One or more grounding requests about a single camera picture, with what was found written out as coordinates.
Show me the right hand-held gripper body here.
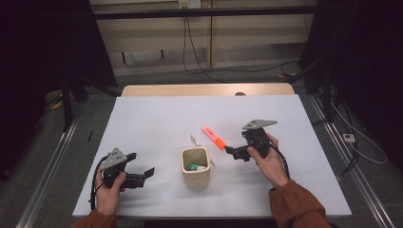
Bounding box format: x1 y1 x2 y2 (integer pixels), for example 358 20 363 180
232 119 278 162

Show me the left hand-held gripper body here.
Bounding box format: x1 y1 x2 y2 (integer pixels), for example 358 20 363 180
100 147 147 190

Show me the orange highlighter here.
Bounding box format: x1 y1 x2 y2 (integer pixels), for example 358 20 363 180
201 124 228 151

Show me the silver pen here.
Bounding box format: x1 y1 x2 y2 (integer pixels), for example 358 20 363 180
190 134 216 167

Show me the white and green glue stick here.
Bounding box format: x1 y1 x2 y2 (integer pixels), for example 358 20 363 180
185 163 207 172

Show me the beige square pen holder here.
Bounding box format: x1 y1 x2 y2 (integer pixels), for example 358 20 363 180
181 146 211 189

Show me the person's left hand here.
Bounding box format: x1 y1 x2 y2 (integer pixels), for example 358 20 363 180
94 165 127 217

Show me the person's right hand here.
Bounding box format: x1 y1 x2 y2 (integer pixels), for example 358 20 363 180
246 132 291 189

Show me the white table mat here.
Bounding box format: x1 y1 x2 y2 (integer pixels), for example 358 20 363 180
71 94 353 219

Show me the wooden table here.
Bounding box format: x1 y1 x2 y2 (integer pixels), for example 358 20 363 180
121 83 296 97

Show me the black metal stand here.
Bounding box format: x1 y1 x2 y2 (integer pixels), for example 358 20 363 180
60 75 122 132
294 56 337 123

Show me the dark curtain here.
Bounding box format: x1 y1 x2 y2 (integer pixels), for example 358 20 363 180
297 0 403 165
0 0 118 181

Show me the left hand-held gripper cable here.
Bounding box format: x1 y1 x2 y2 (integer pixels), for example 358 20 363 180
89 155 110 212

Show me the hand-held gripper cable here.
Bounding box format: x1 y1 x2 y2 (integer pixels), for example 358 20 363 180
89 155 110 212
267 142 291 181

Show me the right hand-held gripper cable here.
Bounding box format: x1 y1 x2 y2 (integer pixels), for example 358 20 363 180
267 142 291 181

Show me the aluminium floor rail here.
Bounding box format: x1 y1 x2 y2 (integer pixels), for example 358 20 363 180
308 94 397 228
15 113 80 228

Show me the white floor cable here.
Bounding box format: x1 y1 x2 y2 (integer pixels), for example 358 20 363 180
329 101 388 165

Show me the black hanging cable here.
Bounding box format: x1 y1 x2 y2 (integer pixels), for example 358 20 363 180
182 8 298 84

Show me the white wall socket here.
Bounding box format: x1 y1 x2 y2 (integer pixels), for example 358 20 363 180
178 0 202 10

